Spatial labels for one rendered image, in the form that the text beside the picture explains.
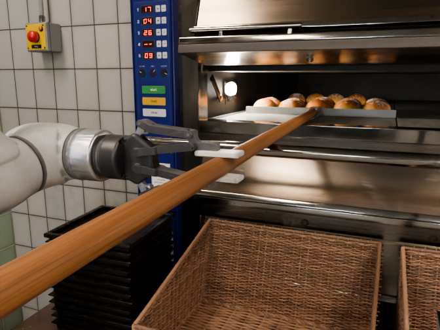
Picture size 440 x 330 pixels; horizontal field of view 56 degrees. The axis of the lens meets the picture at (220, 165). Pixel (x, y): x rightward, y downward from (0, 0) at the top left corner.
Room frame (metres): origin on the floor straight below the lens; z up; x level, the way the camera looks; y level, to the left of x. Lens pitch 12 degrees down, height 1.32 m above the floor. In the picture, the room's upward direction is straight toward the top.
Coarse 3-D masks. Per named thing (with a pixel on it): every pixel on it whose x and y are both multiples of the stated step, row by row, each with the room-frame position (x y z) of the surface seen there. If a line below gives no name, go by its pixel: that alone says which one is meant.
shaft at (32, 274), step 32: (288, 128) 1.01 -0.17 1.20; (224, 160) 0.60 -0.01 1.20; (160, 192) 0.42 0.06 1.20; (192, 192) 0.48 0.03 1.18; (96, 224) 0.33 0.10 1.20; (128, 224) 0.35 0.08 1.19; (32, 256) 0.26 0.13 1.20; (64, 256) 0.28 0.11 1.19; (96, 256) 0.31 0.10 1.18; (0, 288) 0.23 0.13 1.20; (32, 288) 0.25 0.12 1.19
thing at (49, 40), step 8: (32, 24) 1.53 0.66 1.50; (40, 24) 1.52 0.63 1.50; (48, 24) 1.53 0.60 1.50; (56, 24) 1.56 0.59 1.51; (40, 32) 1.52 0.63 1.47; (48, 32) 1.52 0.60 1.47; (56, 32) 1.56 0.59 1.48; (40, 40) 1.52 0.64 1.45; (48, 40) 1.52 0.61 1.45; (56, 40) 1.56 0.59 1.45; (32, 48) 1.54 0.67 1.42; (40, 48) 1.52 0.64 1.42; (48, 48) 1.52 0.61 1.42; (56, 48) 1.55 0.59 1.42
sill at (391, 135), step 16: (208, 128) 1.36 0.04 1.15; (224, 128) 1.34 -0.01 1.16; (240, 128) 1.32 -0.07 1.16; (256, 128) 1.30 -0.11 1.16; (304, 128) 1.24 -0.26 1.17; (320, 128) 1.22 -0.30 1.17; (336, 128) 1.21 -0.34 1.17; (352, 128) 1.19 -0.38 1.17; (368, 128) 1.17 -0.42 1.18; (384, 128) 1.16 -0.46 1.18; (400, 128) 1.15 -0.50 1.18; (416, 128) 1.15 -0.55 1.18; (432, 128) 1.15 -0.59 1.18; (432, 144) 1.11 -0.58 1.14
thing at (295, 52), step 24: (192, 48) 1.22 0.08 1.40; (216, 48) 1.19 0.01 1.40; (240, 48) 1.16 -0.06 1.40; (264, 48) 1.14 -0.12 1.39; (288, 48) 1.11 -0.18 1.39; (312, 48) 1.09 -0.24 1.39; (336, 48) 1.07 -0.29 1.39; (360, 48) 1.05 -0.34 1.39; (384, 48) 1.03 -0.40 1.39; (408, 48) 1.02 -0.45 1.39; (432, 48) 1.00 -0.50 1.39
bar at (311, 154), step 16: (224, 144) 0.94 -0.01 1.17; (240, 144) 0.93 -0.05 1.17; (272, 144) 0.91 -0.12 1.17; (320, 160) 0.86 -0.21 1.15; (336, 160) 0.85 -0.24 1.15; (352, 160) 0.83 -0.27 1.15; (368, 160) 0.82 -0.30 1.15; (384, 160) 0.81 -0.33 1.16; (400, 160) 0.80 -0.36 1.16; (416, 160) 0.79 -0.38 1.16; (432, 160) 0.78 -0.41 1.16
